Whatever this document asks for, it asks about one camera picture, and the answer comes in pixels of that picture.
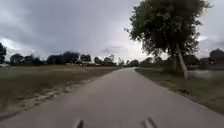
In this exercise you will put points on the distant row of trees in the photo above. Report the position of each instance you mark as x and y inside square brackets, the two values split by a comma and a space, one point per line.
[63, 59]

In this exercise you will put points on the large leafy tree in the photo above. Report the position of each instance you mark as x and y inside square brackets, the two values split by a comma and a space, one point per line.
[166, 26]

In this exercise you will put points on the robot's own part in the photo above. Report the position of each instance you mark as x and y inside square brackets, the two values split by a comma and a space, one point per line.
[78, 124]
[149, 123]

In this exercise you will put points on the grey asphalt path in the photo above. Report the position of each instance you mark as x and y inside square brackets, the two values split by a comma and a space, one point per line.
[116, 96]

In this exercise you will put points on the dark building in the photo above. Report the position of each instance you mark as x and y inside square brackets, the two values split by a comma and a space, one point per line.
[217, 56]

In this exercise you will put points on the dry grass field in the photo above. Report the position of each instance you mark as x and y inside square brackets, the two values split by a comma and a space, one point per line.
[40, 80]

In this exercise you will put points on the grass verge with bushes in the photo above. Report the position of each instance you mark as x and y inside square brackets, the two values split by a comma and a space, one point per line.
[190, 85]

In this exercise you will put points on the pale water surface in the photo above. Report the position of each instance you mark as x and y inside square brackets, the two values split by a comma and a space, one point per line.
[208, 74]

